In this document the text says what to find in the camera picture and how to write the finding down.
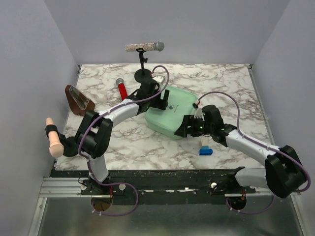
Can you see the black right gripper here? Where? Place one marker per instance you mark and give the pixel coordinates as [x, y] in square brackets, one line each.
[182, 130]

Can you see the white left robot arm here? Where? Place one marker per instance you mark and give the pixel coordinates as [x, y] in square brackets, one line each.
[94, 133]

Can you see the brown metronome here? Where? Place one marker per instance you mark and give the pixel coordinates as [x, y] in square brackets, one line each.
[78, 102]

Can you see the black round stand base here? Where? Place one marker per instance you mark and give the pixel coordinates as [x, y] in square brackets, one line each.
[70, 147]

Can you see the black microphone stand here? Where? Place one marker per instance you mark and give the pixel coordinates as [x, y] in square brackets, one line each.
[142, 75]

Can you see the red microphone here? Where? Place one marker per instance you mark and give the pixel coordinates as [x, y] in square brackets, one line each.
[122, 89]

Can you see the blue white toy brick stack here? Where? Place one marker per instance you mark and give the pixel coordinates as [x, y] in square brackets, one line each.
[204, 148]

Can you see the green medicine kit case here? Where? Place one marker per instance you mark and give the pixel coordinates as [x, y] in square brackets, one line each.
[167, 121]

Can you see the glitter microphone on stand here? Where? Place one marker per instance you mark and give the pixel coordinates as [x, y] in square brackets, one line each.
[153, 46]

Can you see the beige microphone on stand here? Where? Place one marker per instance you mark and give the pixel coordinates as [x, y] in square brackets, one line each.
[56, 148]

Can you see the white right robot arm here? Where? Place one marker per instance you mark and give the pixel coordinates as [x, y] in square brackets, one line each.
[282, 173]

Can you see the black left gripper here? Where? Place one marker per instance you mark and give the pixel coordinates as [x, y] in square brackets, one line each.
[161, 103]

